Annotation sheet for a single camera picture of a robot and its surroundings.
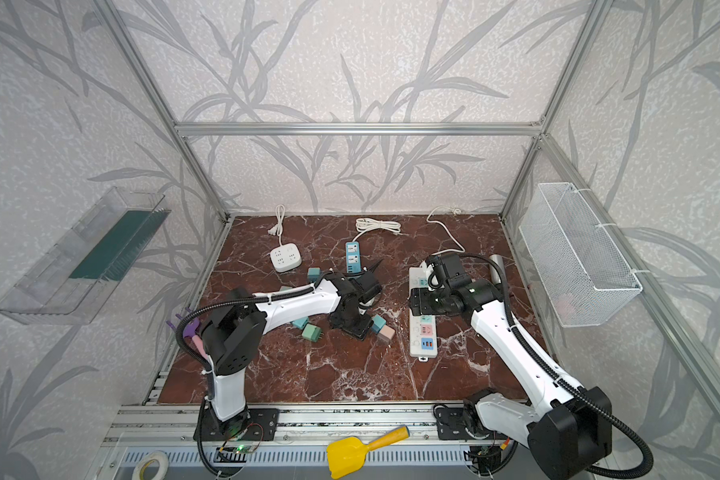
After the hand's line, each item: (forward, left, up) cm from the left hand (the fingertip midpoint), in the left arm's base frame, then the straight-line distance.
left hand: (362, 324), depth 88 cm
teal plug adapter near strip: (+19, +18, -4) cm, 27 cm away
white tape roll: (-33, +45, -3) cm, 56 cm away
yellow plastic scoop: (-31, +2, -2) cm, 32 cm away
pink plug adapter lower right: (-3, -7, -1) cm, 7 cm away
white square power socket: (+25, +28, -2) cm, 38 cm away
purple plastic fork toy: (+1, +53, -5) cm, 54 cm away
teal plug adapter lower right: (0, -5, 0) cm, 5 cm away
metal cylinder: (+21, -44, -1) cm, 49 cm away
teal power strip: (+26, +4, -2) cm, 26 cm away
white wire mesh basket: (-2, -47, +32) cm, 57 cm away
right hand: (+4, -16, +12) cm, 21 cm away
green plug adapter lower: (-2, +15, -1) cm, 15 cm away
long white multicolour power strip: (0, -18, -1) cm, 18 cm away
